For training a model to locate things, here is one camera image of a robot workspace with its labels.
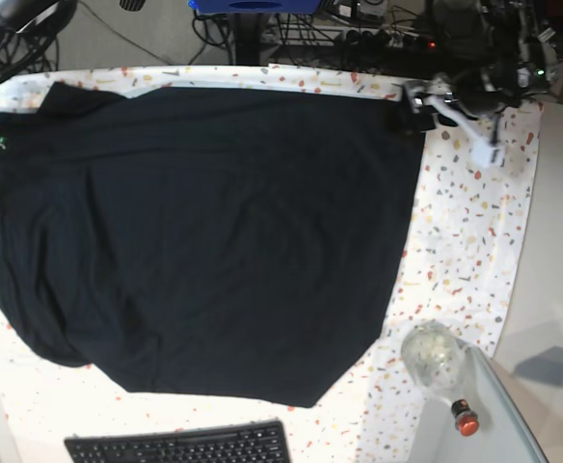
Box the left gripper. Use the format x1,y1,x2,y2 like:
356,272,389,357
402,67,523,167

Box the black t-shirt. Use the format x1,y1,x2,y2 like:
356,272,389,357
0,83,424,407

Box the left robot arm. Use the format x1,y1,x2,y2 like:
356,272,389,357
397,1,558,168

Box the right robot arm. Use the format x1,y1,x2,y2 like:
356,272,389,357
0,1,78,85

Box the black power strip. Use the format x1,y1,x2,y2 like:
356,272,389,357
340,29,439,54

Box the terrazzo patterned tablecloth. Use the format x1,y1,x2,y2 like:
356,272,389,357
0,66,542,462

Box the clear plastic bottle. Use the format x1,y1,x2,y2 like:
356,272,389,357
401,321,480,437

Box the frosted glass panel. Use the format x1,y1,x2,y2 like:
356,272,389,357
462,347,548,463

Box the black computer keyboard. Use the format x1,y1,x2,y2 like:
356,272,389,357
64,421,291,463

